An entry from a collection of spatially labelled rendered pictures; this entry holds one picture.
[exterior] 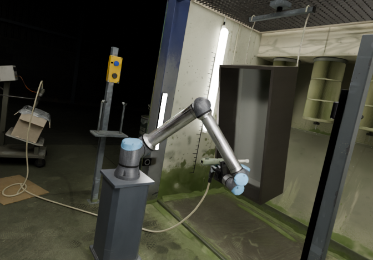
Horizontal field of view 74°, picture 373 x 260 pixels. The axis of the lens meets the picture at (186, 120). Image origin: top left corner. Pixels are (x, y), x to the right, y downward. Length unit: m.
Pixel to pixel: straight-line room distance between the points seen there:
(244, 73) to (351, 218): 1.77
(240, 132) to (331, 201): 1.78
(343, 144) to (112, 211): 1.43
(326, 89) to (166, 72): 1.79
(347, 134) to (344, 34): 2.19
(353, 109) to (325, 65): 2.15
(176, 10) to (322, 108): 1.93
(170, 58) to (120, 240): 1.76
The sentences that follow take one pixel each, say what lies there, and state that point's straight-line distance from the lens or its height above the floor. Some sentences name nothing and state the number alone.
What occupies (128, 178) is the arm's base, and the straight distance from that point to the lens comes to 1.84.
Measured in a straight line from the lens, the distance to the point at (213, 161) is 2.07.
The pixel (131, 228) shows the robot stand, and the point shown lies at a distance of 1.98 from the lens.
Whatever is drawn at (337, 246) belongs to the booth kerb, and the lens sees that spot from 3.01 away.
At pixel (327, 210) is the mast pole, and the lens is 1.15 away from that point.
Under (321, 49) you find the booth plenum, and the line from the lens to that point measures 3.23.
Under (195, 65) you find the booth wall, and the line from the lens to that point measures 2.90.
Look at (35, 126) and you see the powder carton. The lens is 3.75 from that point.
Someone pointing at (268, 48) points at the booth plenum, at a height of 2.08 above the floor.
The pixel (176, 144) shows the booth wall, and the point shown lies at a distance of 2.90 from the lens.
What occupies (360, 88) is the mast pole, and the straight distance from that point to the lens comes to 1.10.
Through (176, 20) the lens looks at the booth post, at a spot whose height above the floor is 2.03.
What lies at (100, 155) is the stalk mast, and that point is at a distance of 2.75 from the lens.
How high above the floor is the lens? 1.32
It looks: 6 degrees down
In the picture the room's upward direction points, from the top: 10 degrees clockwise
